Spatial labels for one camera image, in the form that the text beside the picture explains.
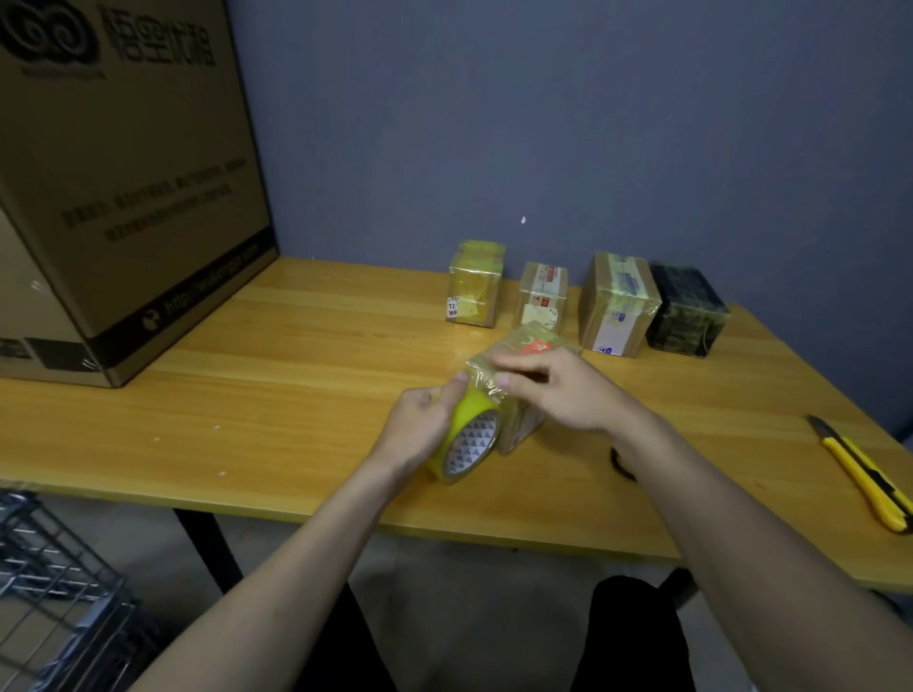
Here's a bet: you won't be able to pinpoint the small carton yellow tape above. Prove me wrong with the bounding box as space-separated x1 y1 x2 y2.
444 239 509 331

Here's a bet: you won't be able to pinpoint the person's black trousers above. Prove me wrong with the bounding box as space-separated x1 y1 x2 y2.
290 574 698 692

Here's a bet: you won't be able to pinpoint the metal wire cart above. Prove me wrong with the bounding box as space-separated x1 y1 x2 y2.
0 487 160 692

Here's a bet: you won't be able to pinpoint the brown box with white label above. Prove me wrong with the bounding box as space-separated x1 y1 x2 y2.
575 250 664 360

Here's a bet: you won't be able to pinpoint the person's left forearm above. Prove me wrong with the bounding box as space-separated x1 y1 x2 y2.
127 455 408 692

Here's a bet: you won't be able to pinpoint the person's right forearm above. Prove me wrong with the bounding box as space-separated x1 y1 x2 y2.
612 416 913 692

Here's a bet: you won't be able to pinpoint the large flat brown carton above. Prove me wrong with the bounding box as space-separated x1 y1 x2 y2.
0 0 282 391

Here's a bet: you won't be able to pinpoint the small carton red label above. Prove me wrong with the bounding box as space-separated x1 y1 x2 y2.
511 259 572 337

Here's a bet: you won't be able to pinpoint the yellow utility knife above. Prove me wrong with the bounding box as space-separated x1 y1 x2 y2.
805 413 913 537

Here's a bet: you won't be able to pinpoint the black cardboard box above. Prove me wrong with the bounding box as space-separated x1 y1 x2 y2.
644 261 733 360

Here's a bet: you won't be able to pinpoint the black table leg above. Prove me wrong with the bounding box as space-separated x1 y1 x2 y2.
171 507 246 596
658 567 702 612

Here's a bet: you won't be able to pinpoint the person's left hand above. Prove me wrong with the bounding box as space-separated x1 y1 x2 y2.
365 370 474 488

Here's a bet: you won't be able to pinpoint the black handled scissors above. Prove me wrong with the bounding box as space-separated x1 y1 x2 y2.
609 444 640 485

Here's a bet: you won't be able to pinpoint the person's right hand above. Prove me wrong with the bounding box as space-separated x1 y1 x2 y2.
491 346 663 439

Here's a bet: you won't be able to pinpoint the yellow tape roll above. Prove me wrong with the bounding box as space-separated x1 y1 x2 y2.
425 387 505 488

